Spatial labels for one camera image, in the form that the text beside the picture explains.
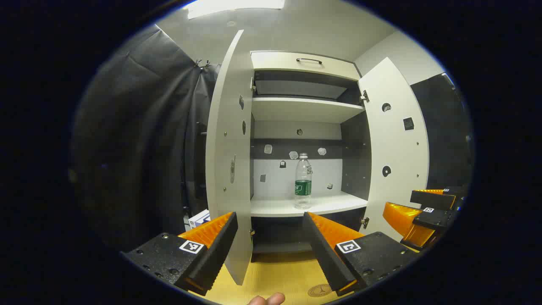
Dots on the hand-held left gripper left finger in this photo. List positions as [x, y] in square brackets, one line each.
[220, 250]

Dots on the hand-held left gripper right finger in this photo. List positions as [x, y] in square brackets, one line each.
[324, 254]

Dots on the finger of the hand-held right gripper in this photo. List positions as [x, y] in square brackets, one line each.
[432, 200]
[434, 219]

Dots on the round brown coaster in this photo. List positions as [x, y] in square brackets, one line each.
[319, 290]

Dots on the white cabinet door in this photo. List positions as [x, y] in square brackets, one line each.
[228, 127]
[394, 140]

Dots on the clear plastic bottle green label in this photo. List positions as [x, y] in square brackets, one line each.
[303, 178]

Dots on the white cabinet drawer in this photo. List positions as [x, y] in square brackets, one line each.
[275, 61]

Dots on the white book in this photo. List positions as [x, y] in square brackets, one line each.
[197, 220]

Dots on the black backdrop cloth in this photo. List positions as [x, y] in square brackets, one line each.
[139, 148]

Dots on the ceiling light panel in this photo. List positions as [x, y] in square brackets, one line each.
[233, 7]

